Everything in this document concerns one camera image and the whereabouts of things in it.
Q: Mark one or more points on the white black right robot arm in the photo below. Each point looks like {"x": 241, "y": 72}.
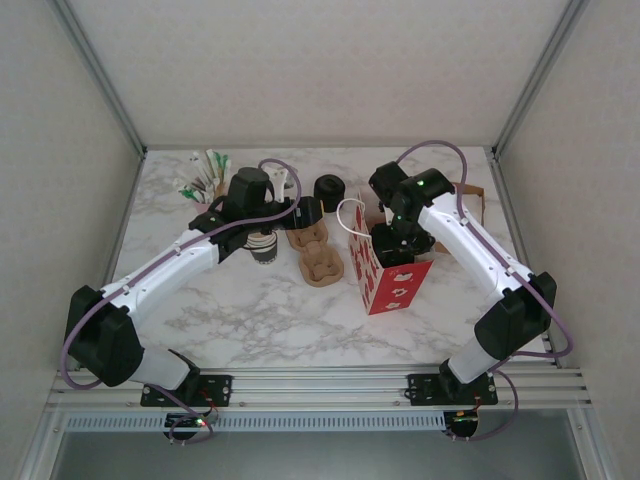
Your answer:
{"x": 465, "y": 235}

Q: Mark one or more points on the black plastic cup lid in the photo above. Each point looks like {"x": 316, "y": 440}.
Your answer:
{"x": 334, "y": 200}
{"x": 331, "y": 184}
{"x": 334, "y": 207}

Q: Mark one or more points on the small circuit board with LED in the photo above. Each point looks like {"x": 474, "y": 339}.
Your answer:
{"x": 462, "y": 425}
{"x": 185, "y": 422}

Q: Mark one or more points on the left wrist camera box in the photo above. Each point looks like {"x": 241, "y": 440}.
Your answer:
{"x": 279, "y": 177}

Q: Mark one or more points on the white paper napkins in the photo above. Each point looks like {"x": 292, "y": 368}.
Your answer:
{"x": 475, "y": 205}

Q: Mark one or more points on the black paper coffee cup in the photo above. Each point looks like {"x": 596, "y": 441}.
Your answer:
{"x": 264, "y": 257}

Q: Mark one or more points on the brown cardboard tray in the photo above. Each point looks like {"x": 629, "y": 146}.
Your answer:
{"x": 475, "y": 191}

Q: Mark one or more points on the aluminium frame post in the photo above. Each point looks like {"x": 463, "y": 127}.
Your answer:
{"x": 103, "y": 80}
{"x": 537, "y": 80}

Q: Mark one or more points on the aluminium lower frame bar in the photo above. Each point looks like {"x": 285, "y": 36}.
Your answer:
{"x": 592, "y": 445}
{"x": 39, "y": 445}

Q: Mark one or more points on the brown pulp cup carrier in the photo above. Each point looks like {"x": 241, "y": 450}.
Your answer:
{"x": 295, "y": 239}
{"x": 336, "y": 270}

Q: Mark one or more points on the red paper takeout bag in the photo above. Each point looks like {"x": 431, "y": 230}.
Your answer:
{"x": 400, "y": 295}

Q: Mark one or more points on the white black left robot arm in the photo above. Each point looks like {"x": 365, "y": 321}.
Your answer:
{"x": 165, "y": 265}

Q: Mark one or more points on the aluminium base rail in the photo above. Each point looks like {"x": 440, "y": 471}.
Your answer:
{"x": 320, "y": 390}

